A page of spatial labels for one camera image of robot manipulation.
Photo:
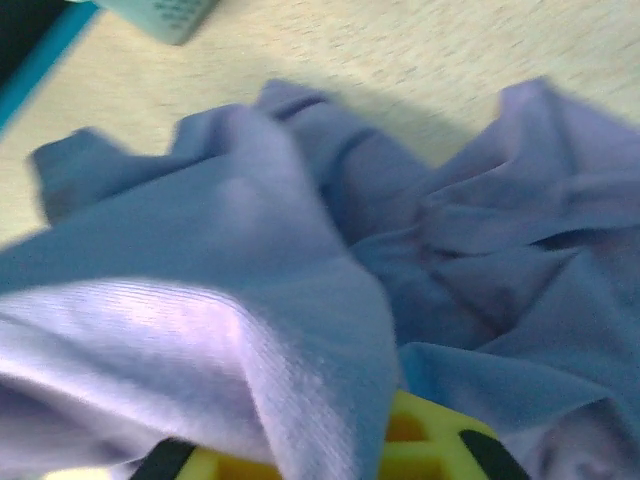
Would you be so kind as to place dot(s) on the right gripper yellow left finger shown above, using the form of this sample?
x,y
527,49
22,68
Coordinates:
x,y
220,470

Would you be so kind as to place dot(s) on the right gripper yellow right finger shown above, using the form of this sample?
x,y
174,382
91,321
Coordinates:
x,y
430,450

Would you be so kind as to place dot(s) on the purple t-shirt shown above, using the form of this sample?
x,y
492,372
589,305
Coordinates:
x,y
250,250

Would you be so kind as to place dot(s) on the white plastic mesh basket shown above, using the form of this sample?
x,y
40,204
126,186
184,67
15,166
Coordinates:
x,y
170,20

